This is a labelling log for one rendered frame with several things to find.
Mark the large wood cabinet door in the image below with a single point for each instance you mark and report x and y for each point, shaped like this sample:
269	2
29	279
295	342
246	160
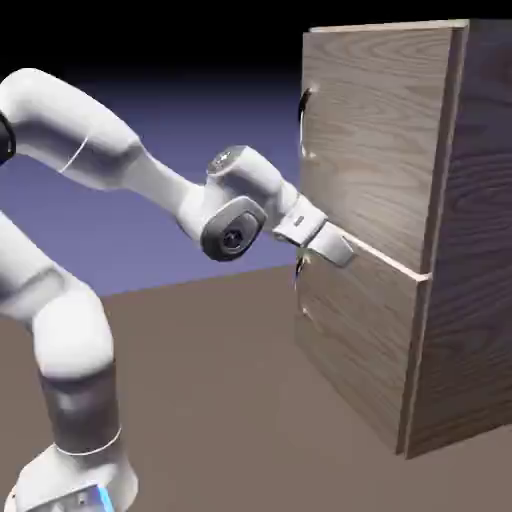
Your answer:
372	140

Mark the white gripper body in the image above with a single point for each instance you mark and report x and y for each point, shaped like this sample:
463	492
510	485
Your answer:
332	244

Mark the light wood cabinet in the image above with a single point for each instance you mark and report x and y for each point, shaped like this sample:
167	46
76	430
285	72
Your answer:
472	240

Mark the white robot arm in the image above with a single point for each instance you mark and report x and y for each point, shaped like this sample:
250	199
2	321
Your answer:
80	144

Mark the small wood cabinet door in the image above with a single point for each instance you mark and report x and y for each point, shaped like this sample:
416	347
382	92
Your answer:
360	340

